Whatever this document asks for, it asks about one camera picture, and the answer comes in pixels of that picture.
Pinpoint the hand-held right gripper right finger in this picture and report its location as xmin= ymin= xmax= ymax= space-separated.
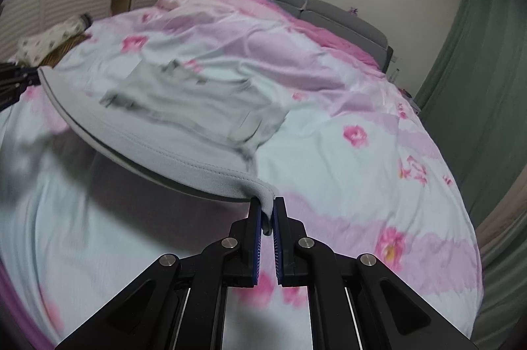
xmin=271 ymin=196 xmax=481 ymax=350

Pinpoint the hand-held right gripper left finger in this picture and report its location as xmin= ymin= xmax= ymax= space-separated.
xmin=53 ymin=197 xmax=264 ymax=350

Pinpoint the green curtain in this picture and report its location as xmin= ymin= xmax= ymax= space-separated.
xmin=413 ymin=0 xmax=527 ymax=339

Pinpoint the beige curtain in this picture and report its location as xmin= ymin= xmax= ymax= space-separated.
xmin=477 ymin=175 xmax=527 ymax=246

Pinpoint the floral pink and blue duvet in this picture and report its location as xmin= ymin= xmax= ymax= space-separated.
xmin=0 ymin=0 xmax=485 ymax=350

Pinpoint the brown patterned folded garment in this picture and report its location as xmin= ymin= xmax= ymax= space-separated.
xmin=39 ymin=35 xmax=90 ymax=69

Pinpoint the grey padded headboard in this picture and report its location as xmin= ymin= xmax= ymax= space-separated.
xmin=222 ymin=0 xmax=394 ymax=73

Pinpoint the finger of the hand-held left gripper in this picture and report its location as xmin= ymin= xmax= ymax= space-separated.
xmin=0 ymin=63 xmax=41 ymax=113

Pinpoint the grey long-sleeve shirt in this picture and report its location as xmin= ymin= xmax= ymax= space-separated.
xmin=37 ymin=59 xmax=290 ymax=236

